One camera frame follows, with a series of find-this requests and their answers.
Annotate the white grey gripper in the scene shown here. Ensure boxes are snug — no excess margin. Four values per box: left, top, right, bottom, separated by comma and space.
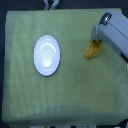
91, 12, 128, 58

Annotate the green table cloth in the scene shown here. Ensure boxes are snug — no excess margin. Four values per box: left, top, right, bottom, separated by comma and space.
2, 9, 128, 127

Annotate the white object at top edge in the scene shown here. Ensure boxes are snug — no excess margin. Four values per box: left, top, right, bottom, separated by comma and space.
43, 0, 60, 10

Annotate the white oval plate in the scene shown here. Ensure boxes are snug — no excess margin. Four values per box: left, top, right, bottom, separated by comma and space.
33, 35, 60, 77

